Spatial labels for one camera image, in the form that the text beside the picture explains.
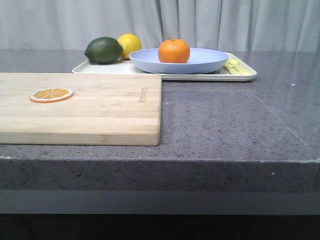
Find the wooden cutting board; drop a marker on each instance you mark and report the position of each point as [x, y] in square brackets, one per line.
[106, 109]

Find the cream white tray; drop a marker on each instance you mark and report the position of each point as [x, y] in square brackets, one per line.
[126, 67]

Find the orange fruit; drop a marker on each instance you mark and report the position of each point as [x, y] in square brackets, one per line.
[175, 51]

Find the yellow peel pieces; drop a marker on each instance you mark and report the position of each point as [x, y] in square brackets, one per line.
[233, 67]

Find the grey curtain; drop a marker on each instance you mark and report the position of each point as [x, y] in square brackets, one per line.
[226, 25]

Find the light blue plate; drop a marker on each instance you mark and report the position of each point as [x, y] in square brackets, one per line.
[201, 61]

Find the green lime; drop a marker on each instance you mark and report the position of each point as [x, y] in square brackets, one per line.
[103, 50]

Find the yellow lemon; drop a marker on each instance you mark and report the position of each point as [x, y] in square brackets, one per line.
[130, 43]

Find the orange slice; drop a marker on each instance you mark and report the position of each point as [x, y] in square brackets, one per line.
[51, 95]

